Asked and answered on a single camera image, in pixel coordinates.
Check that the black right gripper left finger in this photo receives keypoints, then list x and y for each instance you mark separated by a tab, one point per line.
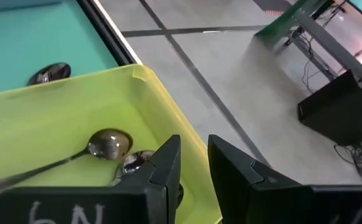
90	205

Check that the yellow-green plastic bin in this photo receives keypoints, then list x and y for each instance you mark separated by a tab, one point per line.
59	118

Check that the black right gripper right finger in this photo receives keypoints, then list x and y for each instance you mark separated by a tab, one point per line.
261	205

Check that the grey metal background table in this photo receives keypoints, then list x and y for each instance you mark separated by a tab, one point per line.
324	40

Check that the black equipment case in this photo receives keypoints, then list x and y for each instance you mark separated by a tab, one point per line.
339	109

